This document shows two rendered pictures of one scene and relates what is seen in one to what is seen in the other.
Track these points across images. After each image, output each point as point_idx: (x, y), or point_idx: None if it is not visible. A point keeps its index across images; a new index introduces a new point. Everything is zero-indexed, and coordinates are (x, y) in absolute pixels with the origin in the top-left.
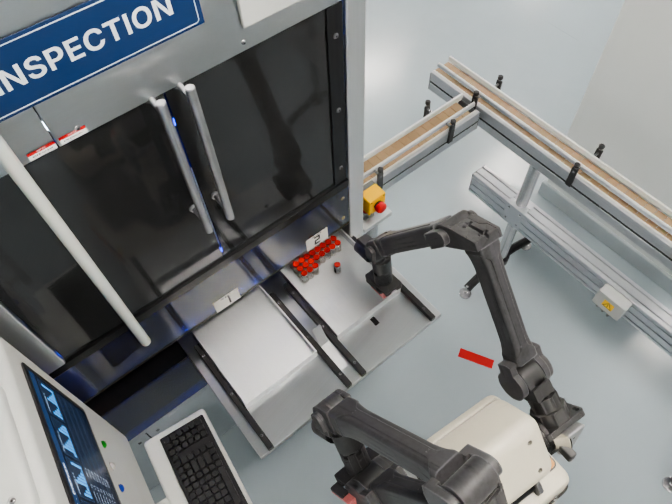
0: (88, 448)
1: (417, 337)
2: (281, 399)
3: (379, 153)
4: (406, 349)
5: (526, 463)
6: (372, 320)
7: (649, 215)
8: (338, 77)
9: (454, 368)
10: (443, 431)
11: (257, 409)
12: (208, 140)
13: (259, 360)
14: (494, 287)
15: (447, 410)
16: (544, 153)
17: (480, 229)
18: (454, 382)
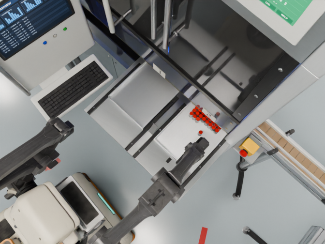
0: (45, 18)
1: (210, 200)
2: (115, 114)
3: (296, 149)
4: (201, 194)
5: (33, 237)
6: (169, 159)
7: None
8: (267, 85)
9: (194, 224)
10: (54, 191)
11: (109, 103)
12: (166, 6)
13: (136, 99)
14: (127, 215)
15: (168, 221)
16: None
17: (155, 200)
18: (185, 224)
